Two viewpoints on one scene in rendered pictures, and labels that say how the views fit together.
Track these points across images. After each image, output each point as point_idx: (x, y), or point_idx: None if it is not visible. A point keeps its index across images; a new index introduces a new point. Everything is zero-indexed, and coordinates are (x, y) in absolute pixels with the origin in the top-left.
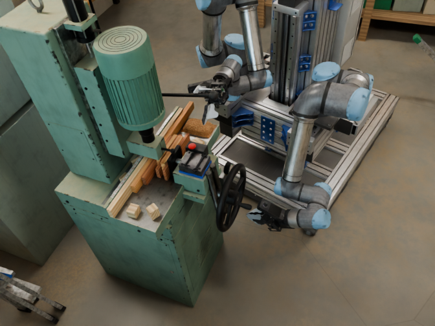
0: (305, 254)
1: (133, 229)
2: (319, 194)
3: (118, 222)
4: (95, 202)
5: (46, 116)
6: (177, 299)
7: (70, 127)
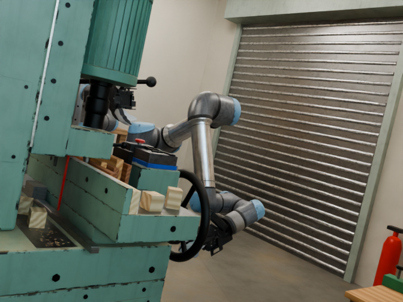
0: None
1: (162, 232)
2: (234, 195)
3: (140, 225)
4: (23, 249)
5: None
6: None
7: (1, 74)
